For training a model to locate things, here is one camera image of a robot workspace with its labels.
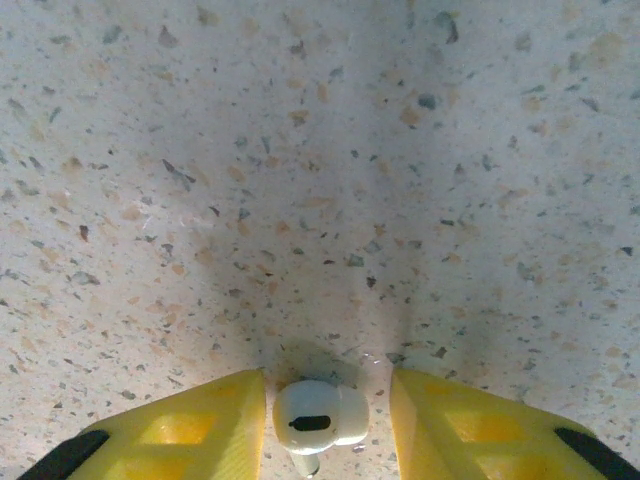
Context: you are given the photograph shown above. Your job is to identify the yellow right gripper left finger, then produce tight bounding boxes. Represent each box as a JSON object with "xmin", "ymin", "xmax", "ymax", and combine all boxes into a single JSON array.
[{"xmin": 29, "ymin": 367, "xmax": 267, "ymax": 480}]

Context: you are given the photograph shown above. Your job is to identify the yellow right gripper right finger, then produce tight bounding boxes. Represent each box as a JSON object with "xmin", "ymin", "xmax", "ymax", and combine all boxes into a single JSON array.
[{"xmin": 389, "ymin": 367, "xmax": 640, "ymax": 480}]

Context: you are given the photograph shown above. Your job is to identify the white earbud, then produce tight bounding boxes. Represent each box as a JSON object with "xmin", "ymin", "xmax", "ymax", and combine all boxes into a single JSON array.
[{"xmin": 272, "ymin": 379, "xmax": 372, "ymax": 477}]

